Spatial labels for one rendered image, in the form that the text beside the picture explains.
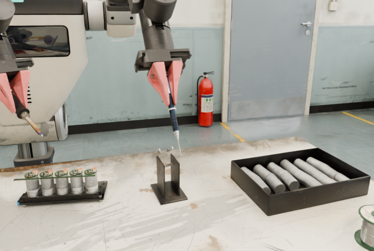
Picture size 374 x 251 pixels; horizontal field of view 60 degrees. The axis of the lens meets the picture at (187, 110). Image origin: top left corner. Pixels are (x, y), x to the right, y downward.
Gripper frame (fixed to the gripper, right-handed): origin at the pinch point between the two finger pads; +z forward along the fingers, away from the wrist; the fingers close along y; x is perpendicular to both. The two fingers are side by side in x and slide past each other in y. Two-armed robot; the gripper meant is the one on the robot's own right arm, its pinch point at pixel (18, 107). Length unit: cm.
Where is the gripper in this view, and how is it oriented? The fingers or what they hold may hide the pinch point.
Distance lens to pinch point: 74.5
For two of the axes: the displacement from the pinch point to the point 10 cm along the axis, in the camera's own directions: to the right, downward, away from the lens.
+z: 3.8, 9.2, -0.5
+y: 6.2, -2.1, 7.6
